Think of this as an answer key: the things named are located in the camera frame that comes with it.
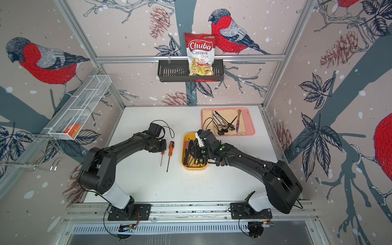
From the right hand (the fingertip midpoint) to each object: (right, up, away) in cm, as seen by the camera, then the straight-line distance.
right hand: (191, 151), depth 82 cm
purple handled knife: (+36, +24, +35) cm, 56 cm away
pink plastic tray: (+40, +12, +25) cm, 49 cm away
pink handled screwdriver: (-4, +1, +14) cm, 14 cm away
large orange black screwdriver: (-14, -3, +12) cm, 19 cm away
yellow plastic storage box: (-2, +4, +16) cm, 17 cm away
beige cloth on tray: (+23, +16, +28) cm, 39 cm away
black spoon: (+19, +8, +21) cm, 29 cm away
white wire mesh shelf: (-59, +19, -8) cm, 62 cm away
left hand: (-16, +2, +11) cm, 20 cm away
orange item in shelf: (-52, +13, -16) cm, 56 cm away
